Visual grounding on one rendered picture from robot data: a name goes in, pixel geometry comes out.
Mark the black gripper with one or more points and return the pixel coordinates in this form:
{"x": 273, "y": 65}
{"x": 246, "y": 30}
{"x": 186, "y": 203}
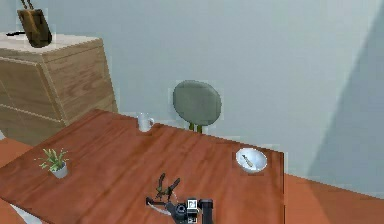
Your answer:
{"x": 180, "y": 210}

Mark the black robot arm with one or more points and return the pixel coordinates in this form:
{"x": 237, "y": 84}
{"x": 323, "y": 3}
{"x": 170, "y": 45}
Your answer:
{"x": 206, "y": 211}

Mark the reddish brown wooden dining table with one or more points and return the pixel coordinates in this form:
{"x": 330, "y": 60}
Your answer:
{"x": 113, "y": 156}

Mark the grey green round-backed chair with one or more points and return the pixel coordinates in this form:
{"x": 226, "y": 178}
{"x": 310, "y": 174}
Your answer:
{"x": 196, "y": 103}

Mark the black and green forked object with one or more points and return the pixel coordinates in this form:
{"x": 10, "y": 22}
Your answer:
{"x": 169, "y": 190}

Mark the white mug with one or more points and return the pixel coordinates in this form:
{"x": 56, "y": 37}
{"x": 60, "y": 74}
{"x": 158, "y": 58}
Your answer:
{"x": 144, "y": 122}

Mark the green plant in grey pot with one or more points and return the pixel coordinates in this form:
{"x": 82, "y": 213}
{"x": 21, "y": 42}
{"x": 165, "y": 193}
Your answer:
{"x": 59, "y": 169}

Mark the white bowl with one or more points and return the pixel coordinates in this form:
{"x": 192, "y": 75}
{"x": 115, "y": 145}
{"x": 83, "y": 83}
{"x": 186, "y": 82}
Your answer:
{"x": 258, "y": 160}

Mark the light wooden chest of drawers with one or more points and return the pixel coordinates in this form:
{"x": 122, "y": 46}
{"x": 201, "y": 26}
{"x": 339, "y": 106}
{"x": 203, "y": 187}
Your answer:
{"x": 76, "y": 83}

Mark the small flat black object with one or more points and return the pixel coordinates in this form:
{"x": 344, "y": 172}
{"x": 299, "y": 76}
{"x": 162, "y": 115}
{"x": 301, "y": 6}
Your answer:
{"x": 15, "y": 33}

